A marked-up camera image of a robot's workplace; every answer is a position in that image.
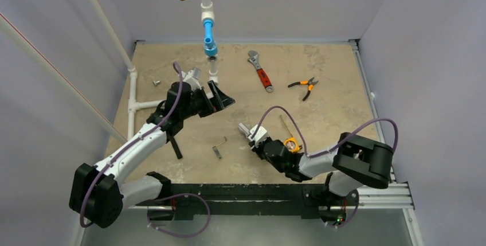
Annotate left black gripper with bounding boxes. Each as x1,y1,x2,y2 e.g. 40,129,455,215
180,81,233,120

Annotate white remote control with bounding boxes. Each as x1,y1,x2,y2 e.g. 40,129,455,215
238,123,251,138

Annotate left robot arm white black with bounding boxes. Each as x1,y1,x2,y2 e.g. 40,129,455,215
69,81,236,228

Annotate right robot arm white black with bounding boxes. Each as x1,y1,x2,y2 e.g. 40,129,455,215
247,132,394,204

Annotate yellow tape measure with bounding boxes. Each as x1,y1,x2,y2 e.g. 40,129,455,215
279,115,303,153

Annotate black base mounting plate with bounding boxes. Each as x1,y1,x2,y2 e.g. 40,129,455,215
136,183,359,223

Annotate silver hex key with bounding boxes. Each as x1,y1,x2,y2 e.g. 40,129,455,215
212,136,228,161

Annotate white pvc pipe assembly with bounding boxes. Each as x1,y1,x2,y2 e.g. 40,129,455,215
127,0,219,139

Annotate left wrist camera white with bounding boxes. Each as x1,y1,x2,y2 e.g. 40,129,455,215
182,67,202,91

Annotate red handled adjustable wrench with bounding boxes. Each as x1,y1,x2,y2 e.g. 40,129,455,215
247,50,274,93

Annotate black handled hammer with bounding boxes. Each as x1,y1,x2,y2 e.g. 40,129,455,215
168,136,183,159

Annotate orange handled pliers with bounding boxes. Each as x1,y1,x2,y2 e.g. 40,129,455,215
287,77,319,101

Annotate aluminium frame rail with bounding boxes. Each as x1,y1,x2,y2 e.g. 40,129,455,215
358,182,415,209

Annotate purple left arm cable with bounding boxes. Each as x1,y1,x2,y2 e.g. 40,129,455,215
79,61,211,239

